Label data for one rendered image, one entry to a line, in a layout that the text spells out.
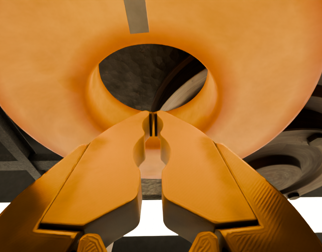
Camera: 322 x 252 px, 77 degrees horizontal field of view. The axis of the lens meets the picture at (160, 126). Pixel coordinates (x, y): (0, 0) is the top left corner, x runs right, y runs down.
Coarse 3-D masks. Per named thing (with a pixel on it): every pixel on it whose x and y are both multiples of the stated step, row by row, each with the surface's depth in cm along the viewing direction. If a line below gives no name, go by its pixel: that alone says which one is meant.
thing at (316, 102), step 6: (318, 84) 32; (318, 90) 32; (312, 96) 31; (318, 96) 31; (306, 102) 32; (312, 102) 32; (318, 102) 32; (306, 108) 33; (312, 108) 33; (318, 108) 33
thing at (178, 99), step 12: (192, 60) 37; (180, 72) 38; (192, 72) 35; (204, 72) 32; (168, 84) 41; (180, 84) 34; (192, 84) 34; (168, 96) 36; (180, 96) 35; (192, 96) 36; (156, 108) 44; (168, 108) 37
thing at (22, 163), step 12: (0, 108) 409; (0, 120) 420; (0, 132) 416; (12, 132) 454; (12, 144) 445; (24, 144) 494; (0, 156) 509; (12, 156) 509; (24, 156) 479; (36, 156) 509; (48, 156) 509; (60, 156) 509; (0, 168) 524; (12, 168) 525; (24, 168) 526; (36, 168) 521; (48, 168) 528
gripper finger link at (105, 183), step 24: (144, 120) 11; (96, 144) 9; (120, 144) 9; (144, 144) 10; (96, 168) 8; (120, 168) 8; (72, 192) 7; (96, 192) 7; (120, 192) 7; (48, 216) 6; (72, 216) 6; (96, 216) 6; (120, 216) 6
